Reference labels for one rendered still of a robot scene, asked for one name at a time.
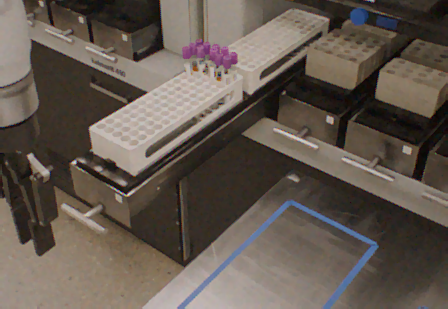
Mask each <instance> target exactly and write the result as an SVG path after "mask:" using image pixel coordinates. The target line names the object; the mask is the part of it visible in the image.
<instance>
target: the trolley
mask: <svg viewBox="0 0 448 309"><path fill-rule="evenodd" d="M140 309H448V241H447V240H444V239H442V238H440V237H438V236H436V235H433V234H431V233H430V232H427V231H425V230H423V229H420V228H419V227H416V226H414V225H412V224H409V223H408V222H405V221H403V220H401V219H398V218H397V217H396V216H393V215H391V214H388V213H386V212H385V211H382V210H380V209H377V208H375V207H374V206H371V205H369V204H366V203H365V202H363V201H360V200H358V199H355V198H354V197H353V196H350V195H348V194H345V193H343V192H341V191H339V190H338V189H334V188H333V187H330V186H329V185H327V184H324V183H322V182H319V181H318V180H314V179H313V178H312V177H309V176H307V175H304V174H303V173H300V172H298V171H297V170H291V172H289V174H287V175H286V176H285V177H284V178H283V179H282V180H281V181H279V182H278V183H277V184H276V185H275V186H274V187H273V188H272V189H270V191H268V193H266V194H265V195H263V197H262V198H261V199H260V200H258V201H257V202H256V203H255V204H254V205H253V206H252V207H250V209H248V210H247V212H245V214H243V215H242V216H241V217H240V218H238V220H236V221H235V222H234V223H233V224H232V225H231V226H230V227H229V228H227V230H225V232H224V233H222V234H221V235H220V236H219V237H218V238H217V239H216V240H214V241H213V242H212V243H211V244H210V245H209V246H208V247H206V249H204V251H203V252H201V254H199V255H198V256H197V257H196V258H195V259H194V260H192V261H191V262H190V264H188V265H187V266H185V268H184V269H183V270H182V271H180V273H179V274H177V275H176V276H175V277H174V278H173V279H172V280H171V281H169V282H168V284H166V286H164V287H163V288H162V289H161V290H160V291H159V292H158V293H157V294H155V295H154V297H152V298H151V299H150V300H149V301H148V302H146V304H144V306H143V307H141V308H140Z"/></svg>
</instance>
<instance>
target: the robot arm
mask: <svg viewBox="0 0 448 309"><path fill-rule="evenodd" d="M30 53H31V40H30V29H29V25H28V21H27V14H26V11H25V7H24V5H23V0H0V198H1V199H3V198H6V203H7V205H8V206H9V207H10V208H11V209H10V210H11V215H12V217H13V222H14V225H15V227H16V232H17V234H18V239H19V242H20V244H22V245H25V244H26V243H27V242H29V241H30V240H31V239H32V240H33V243H34V248H35V251H36V255H37V256H39V257H40V256H42V255H44V254H45V253H46V252H47V251H49V250H50V249H52V248H54V246H56V243H55V237H54V234H53V231H52V225H51V222H52V221H53V220H55V219H57V218H58V216H59V215H58V207H57V202H56V193H55V189H54V181H53V178H54V168H53V167H52V166H50V165H49V166H46V168H44V166H42V165H41V164H40V163H39V162H38V153H37V152H36V150H35V147H33V145H34V142H35V141H36V138H37V137H38V133H39V126H38V120H37V117H36V109H38V104H39V100H38V94H37V90H36V87H35V80H34V77H33V76H34V73H33V70H32V67H31V62H30ZM3 187H4V189H3ZM23 200H24V201H23Z"/></svg>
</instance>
